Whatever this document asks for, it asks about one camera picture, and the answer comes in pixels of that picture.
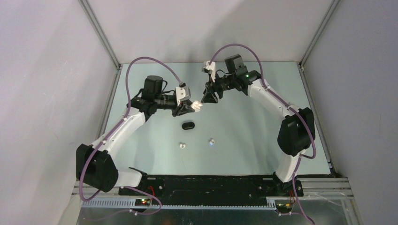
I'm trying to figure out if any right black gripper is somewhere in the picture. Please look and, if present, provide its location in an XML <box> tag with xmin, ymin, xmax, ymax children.
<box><xmin>201</xmin><ymin>72</ymin><xmax>236</xmax><ymax>104</ymax></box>

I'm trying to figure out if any white earbud charging case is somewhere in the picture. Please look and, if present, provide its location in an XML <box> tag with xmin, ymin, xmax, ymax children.
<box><xmin>190</xmin><ymin>101</ymin><xmax>203</xmax><ymax>113</ymax></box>

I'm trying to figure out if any black earbud charging case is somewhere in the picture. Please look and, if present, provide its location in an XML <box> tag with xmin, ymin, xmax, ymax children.
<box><xmin>181</xmin><ymin>121</ymin><xmax>195</xmax><ymax>130</ymax></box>

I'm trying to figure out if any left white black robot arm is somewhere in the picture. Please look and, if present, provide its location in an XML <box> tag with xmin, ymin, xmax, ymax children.
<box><xmin>76</xmin><ymin>75</ymin><xmax>202</xmax><ymax>195</ymax></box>

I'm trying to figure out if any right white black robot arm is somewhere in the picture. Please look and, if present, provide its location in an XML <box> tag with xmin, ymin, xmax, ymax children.
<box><xmin>201</xmin><ymin>54</ymin><xmax>315</xmax><ymax>196</ymax></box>

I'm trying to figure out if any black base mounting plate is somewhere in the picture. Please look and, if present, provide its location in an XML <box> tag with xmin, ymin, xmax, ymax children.
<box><xmin>137</xmin><ymin>174</ymin><xmax>304</xmax><ymax>207</ymax></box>

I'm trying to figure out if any left controller board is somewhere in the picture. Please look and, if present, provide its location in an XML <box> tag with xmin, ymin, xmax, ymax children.
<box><xmin>134</xmin><ymin>198</ymin><xmax>152</xmax><ymax>207</ymax></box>

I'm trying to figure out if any controller board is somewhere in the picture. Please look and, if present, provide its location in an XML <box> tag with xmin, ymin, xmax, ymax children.
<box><xmin>134</xmin><ymin>198</ymin><xmax>152</xmax><ymax>207</ymax></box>
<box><xmin>276</xmin><ymin>203</ymin><xmax>294</xmax><ymax>216</ymax></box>

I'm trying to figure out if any right controller board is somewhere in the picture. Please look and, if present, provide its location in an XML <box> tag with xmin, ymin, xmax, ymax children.
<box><xmin>276</xmin><ymin>203</ymin><xmax>294</xmax><ymax>216</ymax></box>

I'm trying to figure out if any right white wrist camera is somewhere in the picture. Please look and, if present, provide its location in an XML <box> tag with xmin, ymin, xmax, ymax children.
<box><xmin>202</xmin><ymin>60</ymin><xmax>216</xmax><ymax>83</ymax></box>

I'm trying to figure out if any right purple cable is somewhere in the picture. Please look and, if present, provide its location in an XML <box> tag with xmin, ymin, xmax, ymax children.
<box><xmin>210</xmin><ymin>43</ymin><xmax>317</xmax><ymax>225</ymax></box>

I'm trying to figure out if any purple cable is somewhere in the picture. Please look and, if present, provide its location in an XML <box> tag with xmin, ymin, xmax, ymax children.
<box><xmin>78</xmin><ymin>57</ymin><xmax>186</xmax><ymax>216</ymax></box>
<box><xmin>210</xmin><ymin>43</ymin><xmax>317</xmax><ymax>225</ymax></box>

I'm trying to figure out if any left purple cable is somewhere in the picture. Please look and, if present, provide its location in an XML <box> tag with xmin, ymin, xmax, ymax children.
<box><xmin>78</xmin><ymin>57</ymin><xmax>186</xmax><ymax>216</ymax></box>

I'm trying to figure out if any aluminium frame rail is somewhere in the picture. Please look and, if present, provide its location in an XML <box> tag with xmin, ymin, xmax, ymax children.
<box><xmin>82</xmin><ymin>175</ymin><xmax>353</xmax><ymax>210</ymax></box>

